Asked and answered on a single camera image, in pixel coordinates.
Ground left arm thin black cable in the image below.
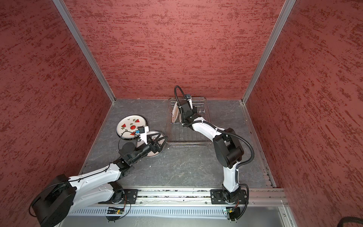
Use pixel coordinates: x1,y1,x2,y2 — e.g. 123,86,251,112
28,130,141,218

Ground black hose bottom right corner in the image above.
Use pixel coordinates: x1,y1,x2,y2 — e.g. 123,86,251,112
337,216,363,227

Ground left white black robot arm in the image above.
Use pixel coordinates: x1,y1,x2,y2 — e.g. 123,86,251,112
28,132,168,227

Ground white perforated cable tray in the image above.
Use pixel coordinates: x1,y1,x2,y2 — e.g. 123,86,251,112
70,206,226,219

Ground left aluminium corner post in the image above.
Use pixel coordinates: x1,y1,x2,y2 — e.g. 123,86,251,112
53,0,117,105

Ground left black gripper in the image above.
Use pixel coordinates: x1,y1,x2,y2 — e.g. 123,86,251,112
131,131,168,164

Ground orange sunburst white plate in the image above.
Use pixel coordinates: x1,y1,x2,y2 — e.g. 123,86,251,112
171,102,179,124

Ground patterned white plate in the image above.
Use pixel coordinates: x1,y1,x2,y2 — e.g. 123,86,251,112
136,131,168,158

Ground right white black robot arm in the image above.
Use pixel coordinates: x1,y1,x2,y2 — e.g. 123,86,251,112
174,101,244,204

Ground aluminium corner post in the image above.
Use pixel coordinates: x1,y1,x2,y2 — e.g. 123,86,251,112
53,0,117,105
242,0,296,105

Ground watermelon plate blue rim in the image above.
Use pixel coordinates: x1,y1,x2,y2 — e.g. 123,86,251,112
116,115,147,129

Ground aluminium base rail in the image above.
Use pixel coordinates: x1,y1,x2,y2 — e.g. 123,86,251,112
58,186,288,207

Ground small circuit board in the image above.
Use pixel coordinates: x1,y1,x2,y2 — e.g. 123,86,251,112
107,207,125,215
225,207,241,221

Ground steel wire dish rack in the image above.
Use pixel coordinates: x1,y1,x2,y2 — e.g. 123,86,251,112
166,97,212,147

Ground right aluminium corner post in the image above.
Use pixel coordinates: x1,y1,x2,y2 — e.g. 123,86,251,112
242,0,296,105

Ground white plate red black characters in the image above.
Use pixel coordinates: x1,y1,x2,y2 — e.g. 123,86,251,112
146,151,163,158

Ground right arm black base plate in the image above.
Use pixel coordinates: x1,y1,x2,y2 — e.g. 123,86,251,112
210,189,247,205

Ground right small circuit board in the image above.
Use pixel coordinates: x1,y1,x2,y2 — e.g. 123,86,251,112
225,207,241,221

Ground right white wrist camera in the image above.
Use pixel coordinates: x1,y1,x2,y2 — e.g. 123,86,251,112
186,94,193,109

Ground left small circuit board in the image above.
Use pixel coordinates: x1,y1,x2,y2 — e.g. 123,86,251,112
107,207,125,215

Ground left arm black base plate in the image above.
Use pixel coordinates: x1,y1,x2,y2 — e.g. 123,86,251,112
110,189,139,204

